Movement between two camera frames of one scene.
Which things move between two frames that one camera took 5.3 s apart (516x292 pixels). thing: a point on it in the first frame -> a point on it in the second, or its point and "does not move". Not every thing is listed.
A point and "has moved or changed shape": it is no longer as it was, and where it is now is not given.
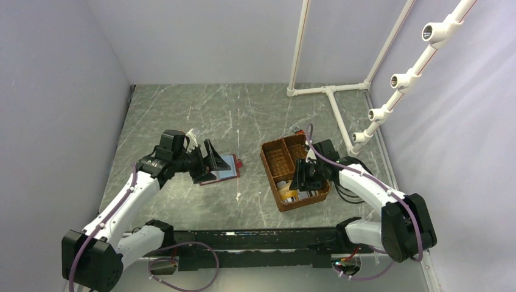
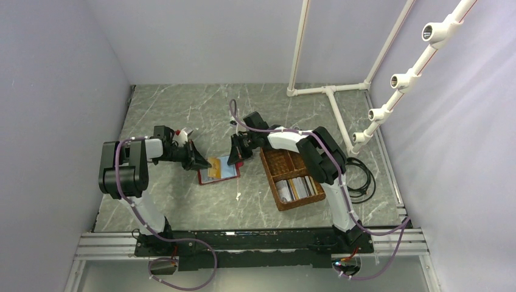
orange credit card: (285, 191) has moved or changed shape
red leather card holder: (227, 174) does not move
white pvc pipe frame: (437, 33) does not move
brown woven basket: (279, 156) does not move
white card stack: (301, 194) does not move
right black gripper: (300, 177) -> (237, 154)
